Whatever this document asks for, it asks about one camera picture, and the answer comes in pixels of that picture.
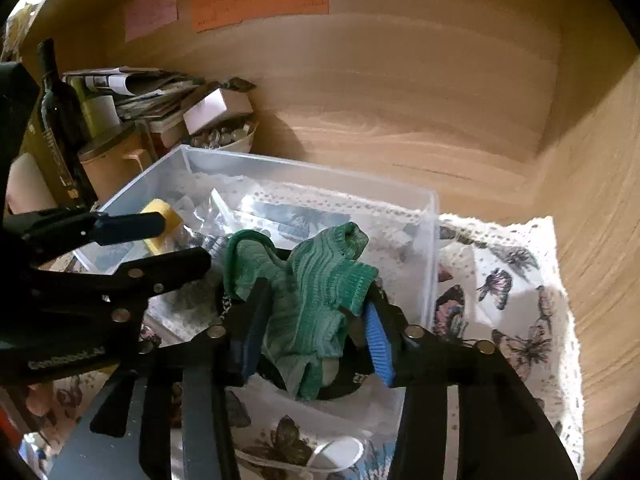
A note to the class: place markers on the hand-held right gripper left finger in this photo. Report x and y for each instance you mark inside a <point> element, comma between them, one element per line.
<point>250,332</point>

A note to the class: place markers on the yellow sponge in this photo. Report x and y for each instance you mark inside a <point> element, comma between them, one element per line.
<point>162,217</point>

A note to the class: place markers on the white cardboard box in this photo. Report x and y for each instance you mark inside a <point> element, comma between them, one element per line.
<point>217,107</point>

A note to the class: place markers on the clear plastic bag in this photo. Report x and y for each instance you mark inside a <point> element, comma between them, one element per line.
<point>270,212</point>

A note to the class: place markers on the orange paper note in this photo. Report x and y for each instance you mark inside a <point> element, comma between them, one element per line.
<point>260,2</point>

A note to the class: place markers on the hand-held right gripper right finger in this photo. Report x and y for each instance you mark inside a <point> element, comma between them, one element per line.
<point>378,346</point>

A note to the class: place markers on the clear plastic storage box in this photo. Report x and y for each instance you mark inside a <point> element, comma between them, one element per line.
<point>400,220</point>

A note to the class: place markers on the dark glass wine bottle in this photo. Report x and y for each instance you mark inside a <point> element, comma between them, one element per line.
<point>57,125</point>

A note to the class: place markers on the butterfly print cloth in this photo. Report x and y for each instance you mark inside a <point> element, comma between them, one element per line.
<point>520,290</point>

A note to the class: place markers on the pink paper note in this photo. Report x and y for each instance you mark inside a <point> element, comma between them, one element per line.
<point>150,10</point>

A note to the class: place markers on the red box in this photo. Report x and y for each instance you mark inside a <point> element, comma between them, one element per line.
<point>167,140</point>

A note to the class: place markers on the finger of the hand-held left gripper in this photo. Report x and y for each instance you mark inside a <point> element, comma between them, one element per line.
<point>167,269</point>
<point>127,226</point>

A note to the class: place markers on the stack of newspapers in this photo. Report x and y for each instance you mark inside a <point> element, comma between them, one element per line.
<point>150,87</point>

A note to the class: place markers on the bowl of glass pebbles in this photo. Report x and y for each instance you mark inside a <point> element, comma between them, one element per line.
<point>225,136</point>

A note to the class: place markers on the pale green cup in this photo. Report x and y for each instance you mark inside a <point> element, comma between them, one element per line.
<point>102,112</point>

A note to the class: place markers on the green knitted sock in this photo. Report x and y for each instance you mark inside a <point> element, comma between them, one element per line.
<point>312,292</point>

